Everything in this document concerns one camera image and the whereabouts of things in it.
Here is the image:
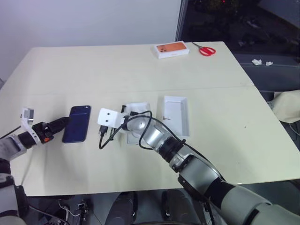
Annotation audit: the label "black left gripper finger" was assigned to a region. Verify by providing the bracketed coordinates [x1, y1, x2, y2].
[52, 116, 72, 127]
[52, 122, 69, 133]

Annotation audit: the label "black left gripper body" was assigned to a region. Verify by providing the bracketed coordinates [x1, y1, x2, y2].
[31, 120, 57, 144]

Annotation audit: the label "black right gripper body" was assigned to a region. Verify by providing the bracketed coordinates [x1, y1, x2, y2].
[98, 125, 118, 138]

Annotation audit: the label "dark blue phone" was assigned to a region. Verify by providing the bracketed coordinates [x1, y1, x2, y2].
[61, 105, 92, 144]

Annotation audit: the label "white phone box base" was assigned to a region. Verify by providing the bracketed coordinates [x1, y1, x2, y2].
[121, 101, 151, 146]

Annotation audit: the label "white phone box lid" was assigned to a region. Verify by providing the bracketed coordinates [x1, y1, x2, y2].
[162, 95, 190, 137]

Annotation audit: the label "white box with orange phone print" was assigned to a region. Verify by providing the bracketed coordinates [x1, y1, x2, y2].
[153, 42, 190, 60]

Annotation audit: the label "dark rounded shape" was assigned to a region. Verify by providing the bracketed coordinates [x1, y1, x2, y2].
[112, 191, 139, 225]

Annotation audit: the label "dark grey bench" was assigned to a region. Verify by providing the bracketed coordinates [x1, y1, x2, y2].
[234, 53, 300, 96]

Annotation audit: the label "cream cushion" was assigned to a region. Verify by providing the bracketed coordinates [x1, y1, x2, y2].
[272, 90, 300, 123]

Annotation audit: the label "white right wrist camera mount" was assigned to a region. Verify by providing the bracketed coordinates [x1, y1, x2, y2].
[97, 108, 129, 129]

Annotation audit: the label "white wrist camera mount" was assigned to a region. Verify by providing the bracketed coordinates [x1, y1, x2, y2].
[20, 107, 42, 147]
[97, 108, 129, 129]

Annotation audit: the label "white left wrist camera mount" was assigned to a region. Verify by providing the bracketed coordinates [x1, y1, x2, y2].
[20, 107, 42, 147]

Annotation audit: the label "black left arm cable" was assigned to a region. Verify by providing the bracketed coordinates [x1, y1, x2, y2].
[0, 126, 22, 139]

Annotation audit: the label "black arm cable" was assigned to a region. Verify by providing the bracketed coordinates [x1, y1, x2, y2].
[0, 126, 22, 139]
[98, 105, 226, 182]

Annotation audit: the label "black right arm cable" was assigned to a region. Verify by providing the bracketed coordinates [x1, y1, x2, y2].
[98, 105, 226, 182]

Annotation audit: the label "black device with white wires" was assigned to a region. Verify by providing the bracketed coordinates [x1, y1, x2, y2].
[57, 198, 92, 225]

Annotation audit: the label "red handled scissors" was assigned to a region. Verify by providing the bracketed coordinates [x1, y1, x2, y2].
[192, 42, 217, 57]

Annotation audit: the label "grey window frame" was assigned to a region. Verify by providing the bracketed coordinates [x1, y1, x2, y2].
[174, 0, 189, 43]

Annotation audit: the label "thin white cable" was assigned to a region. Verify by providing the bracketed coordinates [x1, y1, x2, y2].
[289, 121, 300, 135]

